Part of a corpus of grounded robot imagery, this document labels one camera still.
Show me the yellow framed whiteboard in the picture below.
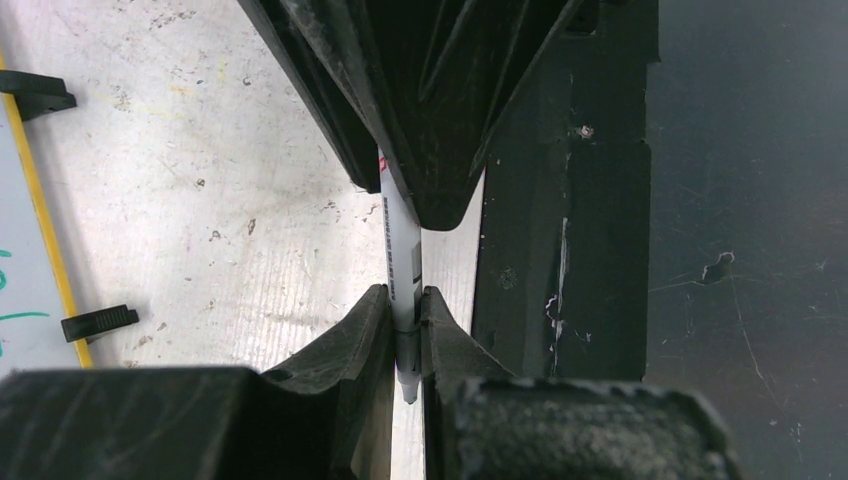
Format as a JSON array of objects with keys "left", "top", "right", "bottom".
[{"left": 0, "top": 52, "right": 95, "bottom": 380}]

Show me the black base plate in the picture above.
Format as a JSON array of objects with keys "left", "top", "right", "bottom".
[{"left": 471, "top": 1, "right": 847, "bottom": 479}]

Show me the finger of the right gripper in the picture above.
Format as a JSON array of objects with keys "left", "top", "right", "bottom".
[
  {"left": 282, "top": 1, "right": 585, "bottom": 231},
  {"left": 239, "top": 0, "right": 380, "bottom": 194}
]

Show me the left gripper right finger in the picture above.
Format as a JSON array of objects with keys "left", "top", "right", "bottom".
[{"left": 421, "top": 286, "right": 742, "bottom": 479}]

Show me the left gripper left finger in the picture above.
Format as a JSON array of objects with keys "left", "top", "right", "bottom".
[{"left": 1, "top": 285, "right": 394, "bottom": 479}]

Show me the white marker pen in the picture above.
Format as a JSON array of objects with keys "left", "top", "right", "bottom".
[{"left": 378, "top": 151, "right": 422, "bottom": 404}]

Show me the wire whiteboard stand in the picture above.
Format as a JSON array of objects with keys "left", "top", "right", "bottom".
[{"left": 1, "top": 69, "right": 139, "bottom": 344}]

